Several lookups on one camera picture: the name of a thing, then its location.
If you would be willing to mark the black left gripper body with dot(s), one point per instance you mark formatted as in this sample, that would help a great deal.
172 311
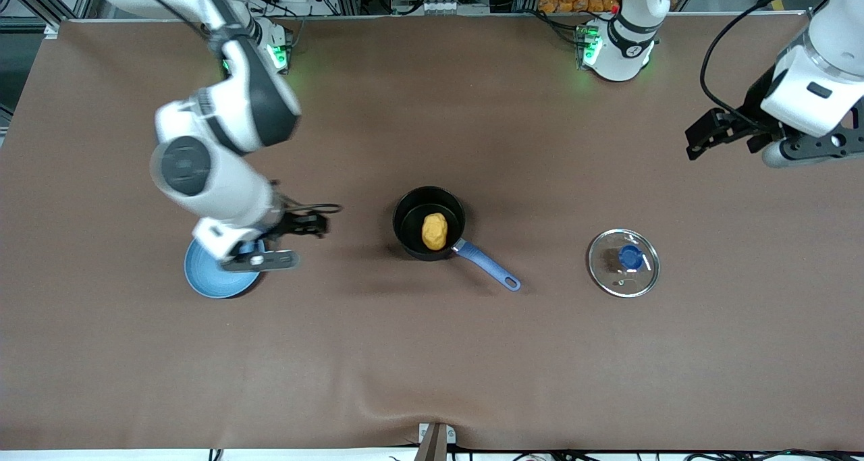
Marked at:
751 115

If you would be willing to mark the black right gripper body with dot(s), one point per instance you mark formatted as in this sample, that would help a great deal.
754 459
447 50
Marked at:
291 225

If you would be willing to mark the yellow potato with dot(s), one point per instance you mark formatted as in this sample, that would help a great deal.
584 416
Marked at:
435 231

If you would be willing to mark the glass lid with blue knob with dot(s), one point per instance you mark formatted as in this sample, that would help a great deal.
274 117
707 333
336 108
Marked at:
629 257

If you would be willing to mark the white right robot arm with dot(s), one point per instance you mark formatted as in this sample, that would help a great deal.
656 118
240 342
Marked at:
223 177

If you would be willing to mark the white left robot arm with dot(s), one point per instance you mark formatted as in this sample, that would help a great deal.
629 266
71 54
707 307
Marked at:
810 90

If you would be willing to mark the blue plate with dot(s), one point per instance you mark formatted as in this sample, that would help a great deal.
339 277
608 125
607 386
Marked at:
208 280

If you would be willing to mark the white terminal block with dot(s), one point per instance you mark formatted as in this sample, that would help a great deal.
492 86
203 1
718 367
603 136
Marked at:
440 5

